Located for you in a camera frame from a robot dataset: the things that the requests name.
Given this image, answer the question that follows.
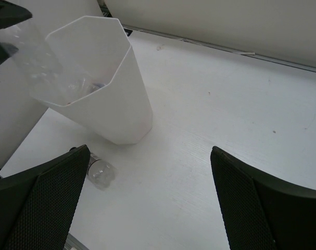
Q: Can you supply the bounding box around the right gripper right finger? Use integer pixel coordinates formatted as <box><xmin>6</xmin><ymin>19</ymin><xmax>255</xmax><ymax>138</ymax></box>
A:
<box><xmin>210</xmin><ymin>146</ymin><xmax>316</xmax><ymax>249</ymax></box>

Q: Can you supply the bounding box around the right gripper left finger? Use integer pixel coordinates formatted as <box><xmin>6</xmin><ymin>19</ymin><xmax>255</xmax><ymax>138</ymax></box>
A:
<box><xmin>0</xmin><ymin>145</ymin><xmax>91</xmax><ymax>249</ymax></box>

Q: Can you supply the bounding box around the clear unlabelled plastic bottle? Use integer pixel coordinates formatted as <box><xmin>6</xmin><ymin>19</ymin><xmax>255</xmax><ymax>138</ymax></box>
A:
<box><xmin>0</xmin><ymin>20</ymin><xmax>63</xmax><ymax>85</ymax></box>

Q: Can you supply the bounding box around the black label plastic bottle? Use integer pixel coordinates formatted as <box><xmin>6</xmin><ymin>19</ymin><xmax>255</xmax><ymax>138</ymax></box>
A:
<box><xmin>83</xmin><ymin>152</ymin><xmax>117</xmax><ymax>190</ymax></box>

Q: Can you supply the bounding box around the white octagonal plastic bin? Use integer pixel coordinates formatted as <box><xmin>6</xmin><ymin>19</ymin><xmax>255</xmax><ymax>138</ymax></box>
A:
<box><xmin>32</xmin><ymin>16</ymin><xmax>153</xmax><ymax>145</ymax></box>

